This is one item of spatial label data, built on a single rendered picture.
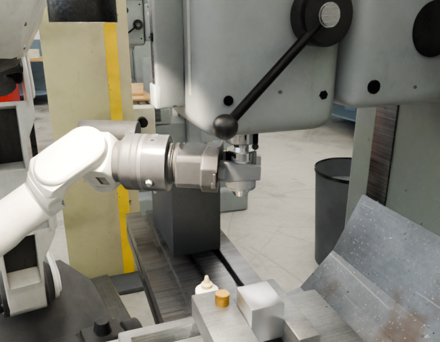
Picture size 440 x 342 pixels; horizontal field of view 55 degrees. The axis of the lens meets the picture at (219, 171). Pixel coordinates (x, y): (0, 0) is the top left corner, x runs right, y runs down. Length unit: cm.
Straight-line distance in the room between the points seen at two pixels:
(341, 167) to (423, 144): 207
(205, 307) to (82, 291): 97
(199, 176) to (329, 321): 32
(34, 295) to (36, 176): 79
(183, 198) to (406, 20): 59
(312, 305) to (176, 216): 38
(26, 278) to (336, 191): 173
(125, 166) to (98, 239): 195
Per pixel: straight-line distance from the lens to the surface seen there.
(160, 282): 95
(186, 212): 99
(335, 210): 258
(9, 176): 116
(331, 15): 52
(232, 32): 50
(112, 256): 263
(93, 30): 230
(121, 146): 64
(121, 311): 177
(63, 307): 155
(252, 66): 52
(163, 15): 56
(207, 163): 60
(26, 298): 142
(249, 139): 62
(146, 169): 63
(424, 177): 88
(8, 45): 84
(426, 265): 87
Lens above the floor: 144
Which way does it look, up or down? 19 degrees down
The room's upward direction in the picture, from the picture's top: straight up
